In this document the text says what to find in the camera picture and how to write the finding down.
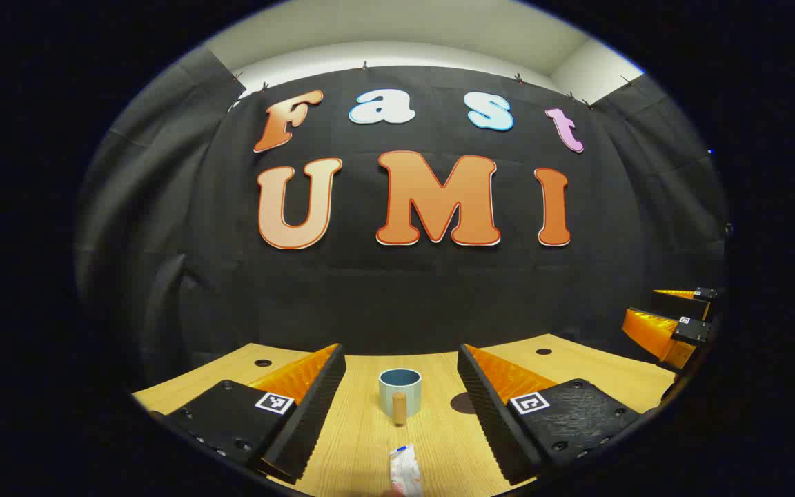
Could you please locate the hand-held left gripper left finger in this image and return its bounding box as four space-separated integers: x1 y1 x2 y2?
149 343 347 485

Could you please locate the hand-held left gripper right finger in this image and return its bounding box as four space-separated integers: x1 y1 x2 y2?
457 344 644 487

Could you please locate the light blue cup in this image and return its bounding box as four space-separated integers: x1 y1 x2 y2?
378 368 423 427

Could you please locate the white toothpaste tube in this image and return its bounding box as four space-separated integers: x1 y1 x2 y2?
389 444 424 497

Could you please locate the wooden desktop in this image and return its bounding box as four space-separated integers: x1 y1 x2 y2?
132 333 678 497

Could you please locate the black backdrop cloth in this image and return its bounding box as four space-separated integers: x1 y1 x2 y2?
73 45 731 389

